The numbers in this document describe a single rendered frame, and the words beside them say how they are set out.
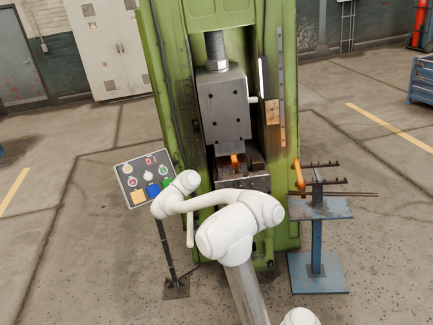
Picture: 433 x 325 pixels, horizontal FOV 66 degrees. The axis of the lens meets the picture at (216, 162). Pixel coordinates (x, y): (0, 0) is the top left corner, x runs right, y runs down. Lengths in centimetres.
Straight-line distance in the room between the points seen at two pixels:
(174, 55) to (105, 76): 544
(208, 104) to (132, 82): 550
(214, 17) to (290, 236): 180
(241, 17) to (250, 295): 151
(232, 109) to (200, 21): 54
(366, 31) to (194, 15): 777
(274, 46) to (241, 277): 144
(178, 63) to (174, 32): 18
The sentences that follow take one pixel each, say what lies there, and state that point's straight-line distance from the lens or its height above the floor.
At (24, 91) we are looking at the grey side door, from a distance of 864.
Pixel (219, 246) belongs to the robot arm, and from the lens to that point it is 109.
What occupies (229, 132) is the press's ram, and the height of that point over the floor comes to 123.
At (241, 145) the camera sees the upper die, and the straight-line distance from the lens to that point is 219.
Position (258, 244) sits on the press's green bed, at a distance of 269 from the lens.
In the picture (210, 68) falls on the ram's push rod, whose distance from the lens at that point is 222.
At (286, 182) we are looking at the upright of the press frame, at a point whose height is 70.
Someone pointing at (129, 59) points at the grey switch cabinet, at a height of 85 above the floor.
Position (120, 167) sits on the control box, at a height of 118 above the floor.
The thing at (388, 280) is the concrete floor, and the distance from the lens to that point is 290.
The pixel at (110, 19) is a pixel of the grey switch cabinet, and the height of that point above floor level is 162.
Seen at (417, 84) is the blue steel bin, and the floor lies 33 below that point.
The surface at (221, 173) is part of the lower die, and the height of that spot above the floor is 94.
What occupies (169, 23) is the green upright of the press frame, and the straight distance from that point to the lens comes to 210.
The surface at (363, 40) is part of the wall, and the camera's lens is 960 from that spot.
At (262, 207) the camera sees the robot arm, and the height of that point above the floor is 140.
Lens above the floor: 211
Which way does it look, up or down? 29 degrees down
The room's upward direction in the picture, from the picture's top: 9 degrees counter-clockwise
